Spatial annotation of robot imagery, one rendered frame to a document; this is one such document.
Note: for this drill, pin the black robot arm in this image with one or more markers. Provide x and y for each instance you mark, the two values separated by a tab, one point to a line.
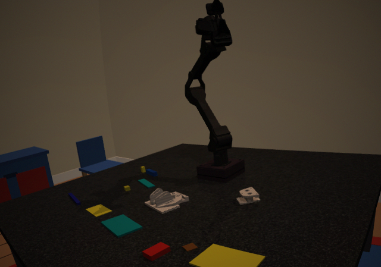
220	137

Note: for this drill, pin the teal rectangular bar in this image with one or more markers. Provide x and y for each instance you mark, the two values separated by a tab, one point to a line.
146	183

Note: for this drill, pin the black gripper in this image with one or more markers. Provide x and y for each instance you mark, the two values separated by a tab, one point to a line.
221	36

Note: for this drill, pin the teal flat square plate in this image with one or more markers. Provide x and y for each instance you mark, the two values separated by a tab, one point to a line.
121	225

